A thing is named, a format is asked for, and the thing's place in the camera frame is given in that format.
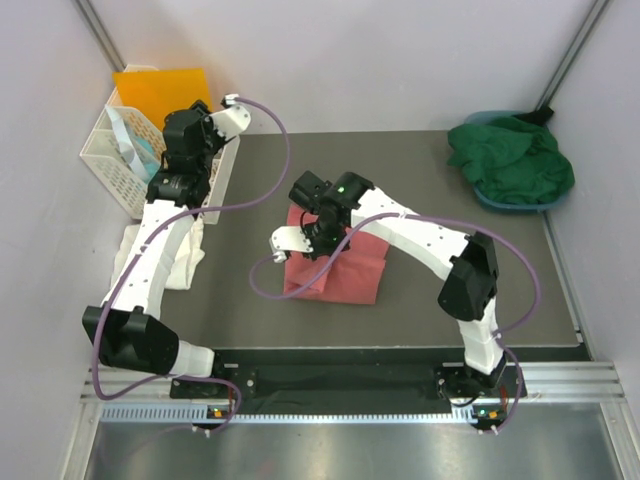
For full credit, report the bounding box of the pink t shirt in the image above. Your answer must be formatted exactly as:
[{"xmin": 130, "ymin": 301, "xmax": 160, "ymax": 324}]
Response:
[{"xmin": 283, "ymin": 232, "xmax": 390, "ymax": 305}]

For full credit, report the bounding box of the dark grey table mat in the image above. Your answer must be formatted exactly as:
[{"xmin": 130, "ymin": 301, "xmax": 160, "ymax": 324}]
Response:
[{"xmin": 161, "ymin": 131, "xmax": 589, "ymax": 361}]

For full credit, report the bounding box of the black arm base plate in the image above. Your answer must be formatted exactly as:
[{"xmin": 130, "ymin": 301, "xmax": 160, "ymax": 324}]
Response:
[{"xmin": 169, "ymin": 347, "xmax": 529, "ymax": 416}]

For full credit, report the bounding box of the purple cable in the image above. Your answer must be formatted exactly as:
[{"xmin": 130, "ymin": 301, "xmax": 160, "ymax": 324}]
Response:
[
  {"xmin": 92, "ymin": 97, "xmax": 292, "ymax": 431},
  {"xmin": 248, "ymin": 212, "xmax": 542, "ymax": 434}
]

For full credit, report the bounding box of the aluminium frame rail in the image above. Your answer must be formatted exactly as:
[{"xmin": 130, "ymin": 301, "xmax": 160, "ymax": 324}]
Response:
[{"xmin": 71, "ymin": 0, "xmax": 126, "ymax": 72}]

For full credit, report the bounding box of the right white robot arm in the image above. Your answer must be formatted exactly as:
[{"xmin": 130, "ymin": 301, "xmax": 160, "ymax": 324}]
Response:
[{"xmin": 271, "ymin": 171, "xmax": 506, "ymax": 396}]

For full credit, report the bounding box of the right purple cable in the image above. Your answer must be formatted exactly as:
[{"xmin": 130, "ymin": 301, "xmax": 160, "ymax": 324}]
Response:
[{"xmin": 248, "ymin": 212, "xmax": 542, "ymax": 434}]

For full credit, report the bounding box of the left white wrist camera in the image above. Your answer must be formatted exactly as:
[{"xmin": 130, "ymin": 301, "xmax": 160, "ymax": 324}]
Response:
[{"xmin": 208, "ymin": 94, "xmax": 251, "ymax": 142}]

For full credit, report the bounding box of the white folded t shirt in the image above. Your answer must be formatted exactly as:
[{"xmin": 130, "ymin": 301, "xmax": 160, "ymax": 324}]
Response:
[{"xmin": 110, "ymin": 219, "xmax": 205, "ymax": 291}]

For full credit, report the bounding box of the orange plastic board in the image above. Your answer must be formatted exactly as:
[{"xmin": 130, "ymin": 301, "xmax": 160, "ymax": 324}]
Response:
[{"xmin": 112, "ymin": 68, "xmax": 213, "ymax": 131}]

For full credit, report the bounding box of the blue laundry basket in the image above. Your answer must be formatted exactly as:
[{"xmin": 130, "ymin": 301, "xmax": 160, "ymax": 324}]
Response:
[{"xmin": 464, "ymin": 110, "xmax": 570, "ymax": 215}]

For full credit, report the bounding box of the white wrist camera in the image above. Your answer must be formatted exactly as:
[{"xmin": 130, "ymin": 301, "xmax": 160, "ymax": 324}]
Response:
[
  {"xmin": 208, "ymin": 94, "xmax": 251, "ymax": 142},
  {"xmin": 269, "ymin": 226, "xmax": 313, "ymax": 263}
]

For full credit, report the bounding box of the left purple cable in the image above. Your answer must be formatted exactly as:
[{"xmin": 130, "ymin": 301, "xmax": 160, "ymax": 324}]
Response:
[{"xmin": 92, "ymin": 97, "xmax": 292, "ymax": 431}]

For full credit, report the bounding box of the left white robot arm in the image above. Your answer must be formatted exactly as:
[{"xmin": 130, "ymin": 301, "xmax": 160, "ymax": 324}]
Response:
[{"xmin": 82, "ymin": 101, "xmax": 246, "ymax": 397}]

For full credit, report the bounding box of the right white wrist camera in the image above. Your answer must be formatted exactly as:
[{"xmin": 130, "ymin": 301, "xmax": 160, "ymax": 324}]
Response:
[{"xmin": 269, "ymin": 226, "xmax": 313, "ymax": 263}]

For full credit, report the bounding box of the green t shirt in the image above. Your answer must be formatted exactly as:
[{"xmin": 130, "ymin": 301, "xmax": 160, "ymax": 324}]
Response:
[{"xmin": 447, "ymin": 116, "xmax": 576, "ymax": 206}]

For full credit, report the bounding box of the grey slotted cable duct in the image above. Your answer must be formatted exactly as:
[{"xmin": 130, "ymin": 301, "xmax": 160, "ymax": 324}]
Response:
[{"xmin": 100, "ymin": 403, "xmax": 499, "ymax": 425}]

